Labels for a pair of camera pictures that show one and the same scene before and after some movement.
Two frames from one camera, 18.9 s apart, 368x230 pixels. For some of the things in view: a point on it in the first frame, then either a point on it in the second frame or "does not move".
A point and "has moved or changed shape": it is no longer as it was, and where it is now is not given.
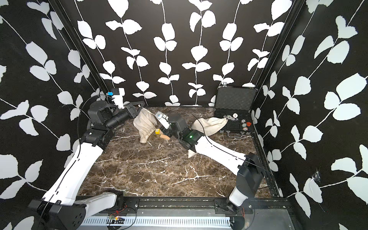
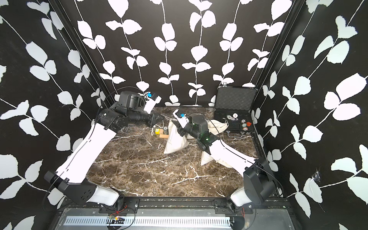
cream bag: [145, 122] to [175, 142]
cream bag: [191, 153] has moved or changed shape
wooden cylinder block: [165, 136] does not move
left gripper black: [131, 109] to [152, 120]
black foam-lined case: [235, 103] does not move
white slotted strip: [178, 221] does not move
